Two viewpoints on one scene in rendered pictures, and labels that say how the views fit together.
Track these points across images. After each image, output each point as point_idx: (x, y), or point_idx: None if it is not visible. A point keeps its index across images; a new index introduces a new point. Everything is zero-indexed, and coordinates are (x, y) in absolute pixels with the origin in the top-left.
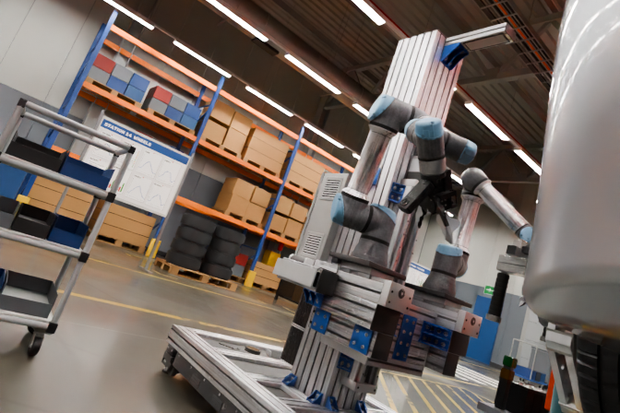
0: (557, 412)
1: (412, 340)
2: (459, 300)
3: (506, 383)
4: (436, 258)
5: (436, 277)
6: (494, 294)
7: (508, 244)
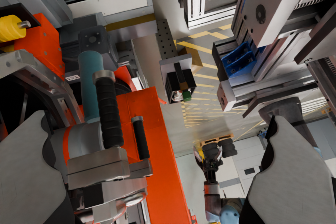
0: (89, 68)
1: (250, 34)
2: (249, 112)
3: (179, 81)
4: (307, 138)
5: (287, 116)
6: (106, 107)
7: (101, 204)
